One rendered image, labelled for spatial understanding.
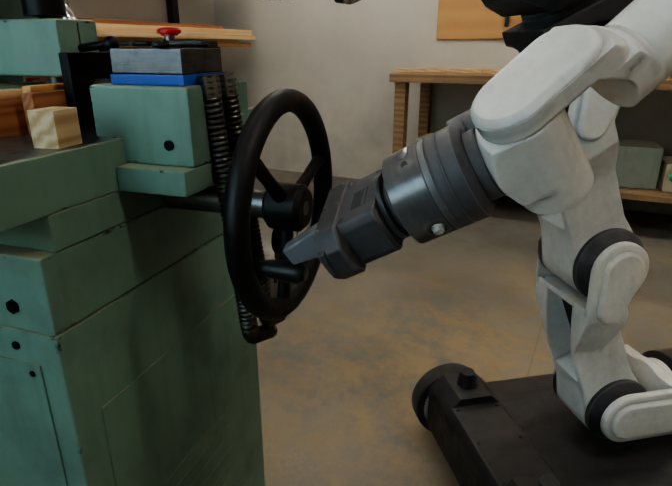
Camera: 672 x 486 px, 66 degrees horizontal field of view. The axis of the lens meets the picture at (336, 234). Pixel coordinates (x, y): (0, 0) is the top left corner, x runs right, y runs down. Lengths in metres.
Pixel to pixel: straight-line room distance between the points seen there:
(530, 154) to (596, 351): 0.79
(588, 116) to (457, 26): 2.95
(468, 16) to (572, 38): 3.37
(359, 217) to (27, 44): 0.52
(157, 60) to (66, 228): 0.21
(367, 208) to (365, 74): 3.62
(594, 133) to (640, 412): 0.60
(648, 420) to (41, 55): 1.25
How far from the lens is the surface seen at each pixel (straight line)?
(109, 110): 0.68
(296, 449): 1.48
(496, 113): 0.42
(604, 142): 0.96
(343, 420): 1.57
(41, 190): 0.59
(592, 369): 1.20
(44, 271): 0.61
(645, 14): 0.49
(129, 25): 3.43
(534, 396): 1.46
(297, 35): 4.31
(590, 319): 1.07
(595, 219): 1.04
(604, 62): 0.44
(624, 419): 1.25
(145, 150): 0.65
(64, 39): 0.78
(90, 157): 0.63
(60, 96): 0.75
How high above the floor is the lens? 1.00
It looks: 20 degrees down
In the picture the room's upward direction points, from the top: straight up
